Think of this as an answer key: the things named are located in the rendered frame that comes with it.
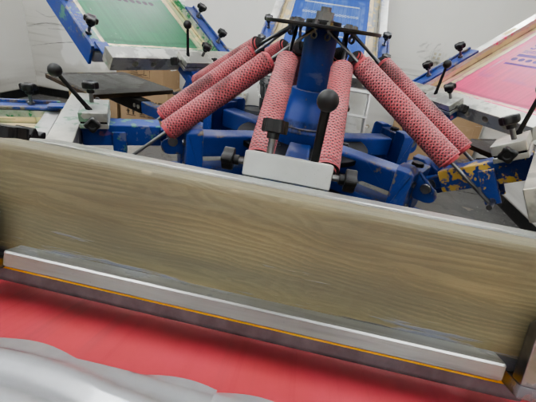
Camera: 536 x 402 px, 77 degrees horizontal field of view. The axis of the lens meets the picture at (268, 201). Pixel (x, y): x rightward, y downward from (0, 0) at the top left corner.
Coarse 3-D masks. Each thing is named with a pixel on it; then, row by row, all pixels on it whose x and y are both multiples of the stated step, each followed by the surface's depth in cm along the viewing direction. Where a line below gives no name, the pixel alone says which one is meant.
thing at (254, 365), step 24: (240, 336) 23; (240, 360) 21; (264, 360) 21; (288, 360) 21; (312, 360) 22; (336, 360) 22; (240, 384) 18; (264, 384) 19; (288, 384) 19; (312, 384) 20; (336, 384) 20; (360, 384) 20; (384, 384) 21; (408, 384) 21; (432, 384) 22
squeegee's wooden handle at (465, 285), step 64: (0, 192) 21; (64, 192) 21; (128, 192) 20; (192, 192) 20; (256, 192) 20; (128, 256) 21; (192, 256) 20; (256, 256) 20; (320, 256) 19; (384, 256) 19; (448, 256) 19; (512, 256) 18; (384, 320) 20; (448, 320) 19; (512, 320) 19
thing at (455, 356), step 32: (32, 256) 20; (64, 256) 21; (128, 288) 20; (160, 288) 20; (192, 288) 20; (256, 320) 19; (288, 320) 19; (320, 320) 19; (352, 320) 20; (384, 352) 18; (416, 352) 18; (448, 352) 18; (480, 352) 19
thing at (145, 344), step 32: (0, 288) 24; (32, 288) 24; (0, 320) 20; (32, 320) 21; (64, 320) 21; (96, 320) 22; (128, 320) 23; (160, 320) 23; (96, 352) 19; (128, 352) 19; (160, 352) 20; (192, 352) 20; (224, 352) 21
